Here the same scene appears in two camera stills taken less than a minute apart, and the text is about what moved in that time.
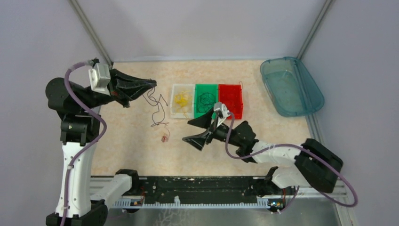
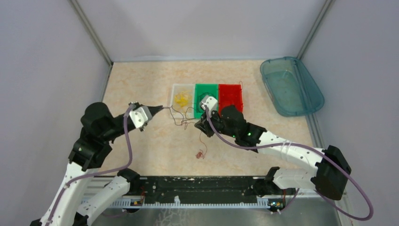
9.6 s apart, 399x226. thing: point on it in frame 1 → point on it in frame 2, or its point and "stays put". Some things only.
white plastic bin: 182,100 stays put
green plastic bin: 205,96 stays put
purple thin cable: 158,100 → 180,125
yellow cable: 182,99 stays put
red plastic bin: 231,95 stays put
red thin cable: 164,139 → 200,154
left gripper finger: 124,81 → 150,108
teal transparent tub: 291,89 stays put
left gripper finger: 132,93 → 153,111
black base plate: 163,189 stays put
